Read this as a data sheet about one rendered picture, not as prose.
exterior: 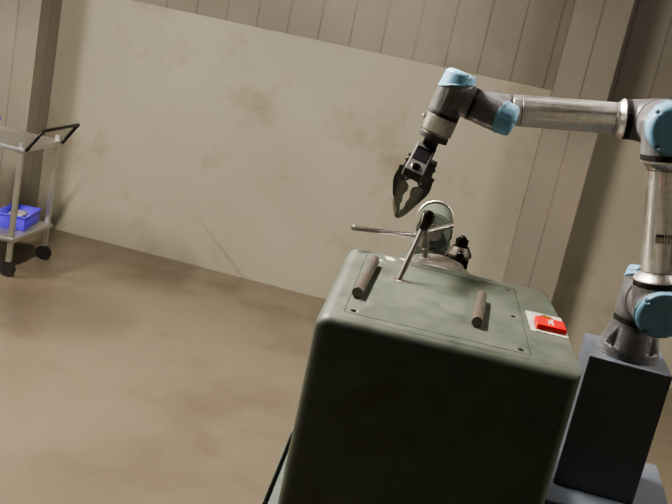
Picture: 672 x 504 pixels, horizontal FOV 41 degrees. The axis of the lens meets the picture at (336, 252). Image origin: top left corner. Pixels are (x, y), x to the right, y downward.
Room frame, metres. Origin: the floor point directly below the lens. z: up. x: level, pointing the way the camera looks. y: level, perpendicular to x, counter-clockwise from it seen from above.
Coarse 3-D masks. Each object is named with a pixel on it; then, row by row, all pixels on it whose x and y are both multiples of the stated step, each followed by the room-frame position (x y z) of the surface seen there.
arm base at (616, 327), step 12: (612, 324) 2.20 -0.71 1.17; (624, 324) 2.17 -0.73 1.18; (600, 336) 2.22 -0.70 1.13; (612, 336) 2.18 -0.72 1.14; (624, 336) 2.15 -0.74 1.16; (636, 336) 2.15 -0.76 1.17; (648, 336) 2.15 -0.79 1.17; (600, 348) 2.19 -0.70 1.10; (612, 348) 2.16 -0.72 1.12; (624, 348) 2.14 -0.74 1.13; (636, 348) 2.14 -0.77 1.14; (648, 348) 2.14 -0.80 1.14; (624, 360) 2.14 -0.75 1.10; (636, 360) 2.13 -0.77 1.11; (648, 360) 2.14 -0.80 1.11
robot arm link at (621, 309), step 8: (632, 264) 2.22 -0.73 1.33; (632, 272) 2.18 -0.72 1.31; (624, 280) 2.21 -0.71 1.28; (632, 280) 2.17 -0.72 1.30; (624, 288) 2.19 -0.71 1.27; (624, 296) 2.16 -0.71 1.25; (616, 304) 2.22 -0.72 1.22; (624, 304) 2.17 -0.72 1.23; (616, 312) 2.20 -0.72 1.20; (624, 312) 2.17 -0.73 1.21; (632, 320) 2.16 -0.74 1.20
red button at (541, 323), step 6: (534, 318) 1.78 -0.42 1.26; (540, 318) 1.77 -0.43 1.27; (546, 318) 1.78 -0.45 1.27; (534, 324) 1.76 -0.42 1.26; (540, 324) 1.73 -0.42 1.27; (546, 324) 1.73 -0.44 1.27; (552, 324) 1.74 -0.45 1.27; (558, 324) 1.75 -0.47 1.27; (546, 330) 1.72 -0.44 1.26; (552, 330) 1.72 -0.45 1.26; (558, 330) 1.72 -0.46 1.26; (564, 330) 1.72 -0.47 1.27
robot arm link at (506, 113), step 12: (480, 96) 2.08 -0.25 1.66; (492, 96) 2.10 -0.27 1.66; (480, 108) 2.07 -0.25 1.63; (492, 108) 2.07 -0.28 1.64; (504, 108) 2.08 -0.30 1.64; (516, 108) 2.09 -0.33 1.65; (468, 120) 2.11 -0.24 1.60; (480, 120) 2.08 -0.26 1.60; (492, 120) 2.07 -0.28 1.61; (504, 120) 2.07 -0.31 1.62; (516, 120) 2.08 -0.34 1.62; (504, 132) 2.08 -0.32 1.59
